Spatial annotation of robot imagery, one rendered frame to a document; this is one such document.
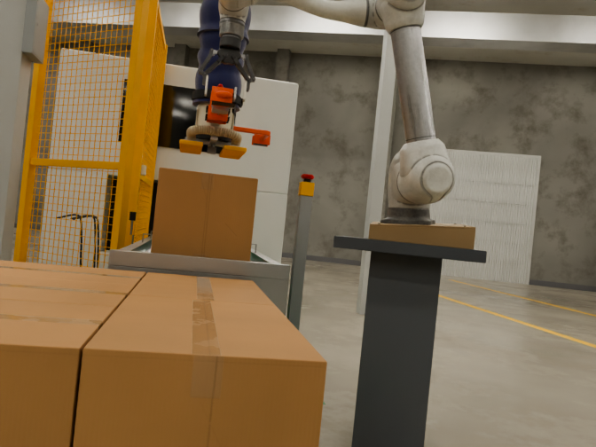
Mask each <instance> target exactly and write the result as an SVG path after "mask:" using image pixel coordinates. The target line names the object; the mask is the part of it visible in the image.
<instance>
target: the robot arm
mask: <svg viewBox="0 0 596 447"><path fill-rule="evenodd" d="M258 1H260V0H219V3H218V10H219V14H220V21H219V29H220V30H219V31H220V32H219V36H220V37H221V38H220V44H219V50H218V51H216V50H214V49H213V48H211V49H210V51H209V54H208V56H207V58H206V59H205V61H204V62H203V64H202V65H201V67H200V69H199V71H198V73H199V75H202V76H203V79H202V85H204V86H205V95H204V96H205V97H206V96H207V89H208V74H209V73H211V72H212V71H213V70H214V69H215V68H216V67H217V66H218V65H220V64H221V63H223V64H224V65H230V66H233V65H235V66H236V68H237V69H238V70H239V71H240V73H241V74H242V76H243V77H244V79H245V82H244V91H243V100H242V101H243V102H245V100H246V92H249V87H250V83H251V82H255V75H254V72H253V70H252V67H251V65H250V62H249V60H248V54H246V55H245V54H240V46H241V40H243V38H244V30H245V23H246V19H247V15H248V10H249V6H251V5H255V3H257V2H258ZM277 1H280V2H282V3H285V4H289V5H291V6H293V7H295V8H297V9H300V10H302V11H305V12H307V13H310V14H312V15H315V16H318V17H320V18H324V19H328V20H335V21H339V22H344V23H348V24H352V25H355V26H359V27H368V28H372V29H380V30H386V31H387V32H388V33H389V34H390V35H391V41H392V47H393V53H394V60H395V66H396V78H397V84H398V91H399V98H400V104H401V110H402V116H403V123H404V134H405V141H406V144H404V145H403V147H402V148H401V150H400V151H399V152H398V153H397V154H396V155H395V157H394V158H393V160H392V161H391V164H390V167H389V172H388V207H389V209H388V216H387V218H383V219H381V220H380V223H381V224H424V225H431V224H435V220H433V219H430V204H432V203H436V202H438V201H440V200H442V199H444V198H445V197H446V196H447V195H448V194H449V193H450V192H451V190H452V188H453V186H454V184H455V170H454V167H453V166H452V164H451V161H450V159H449V156H448V153H447V151H446V148H445V144H444V143H443V142H442V141H441V140H440V139H439V138H436V137H435V125H434V118H433V112H432V106H431V99H430V92H429V86H428V79H427V68H426V61H425V54H424V48H423V42H422V35H421V28H422V26H423V24H424V17H425V1H426V0H347V1H329V0H277ZM216 54H217V56H218V57H219V59H218V60H217V61H216V62H215V63H214V64H213V65H211V66H210V67H209V68H208V69H207V70H206V71H205V72H204V71H203V70H204V69H205V67H206V66H207V64H208V62H209V61H210V60H211V59H212V56H215V55H216ZM240 58H243V60H244V61H245V64H246V66H247V71H248V73H249V75H250V78H249V77H248V75H247V73H246V72H245V70H244V69H243V67H242V66H241V64H240V63H239V59H240ZM414 208H422V209H414Z"/></svg>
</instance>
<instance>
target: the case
mask: <svg viewBox="0 0 596 447"><path fill-rule="evenodd" d="M257 185H258V179H257V178H249V177H242V176H227V175H220V174H212V173H205V172H197V171H190V170H181V169H167V168H159V177H158V186H157V195H156V203H155V212H154V221H153V237H152V246H151V253H158V254H168V255H188V256H198V257H208V258H218V259H229V260H239V261H249V262H250V255H251V246H252V237H253V228H254V219H255V203H256V194H257Z"/></svg>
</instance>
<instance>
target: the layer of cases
mask: <svg viewBox="0 0 596 447"><path fill-rule="evenodd" d="M326 367H327V362H326V361H325V359H324V358H323V357H322V356H321V355H320V354H319V353H318V352H317V351H316V350H315V348H314V347H313V346H312V345H311V344H310V343H309V342H308V341H307V340H306V339H305V337H304V336H303V335H302V334H301V333H300V332H299V331H298V330H297V329H296V327H295V326H294V325H293V324H292V323H291V322H290V321H289V320H288V319H287V318H286V316H285V315H284V314H283V313H282V312H281V311H280V310H279V309H278V308H277V306H276V305H275V304H274V303H273V302H272V301H271V300H270V299H269V298H268V296H267V295H266V294H265V293H264V292H263V291H262V290H261V289H260V288H259V287H258V285H257V284H256V283H255V282H254V281H253V280H242V279H230V278H210V277H198V276H187V275H176V274H166V273H154V272H147V274H146V272H143V271H122V270H111V269H100V268H89V267H78V266H67V265H57V264H45V263H24V262H13V261H2V260H0V447H318V446H319V437H320V428H321V419H322V410H323V402H324V393H325V376H326Z"/></svg>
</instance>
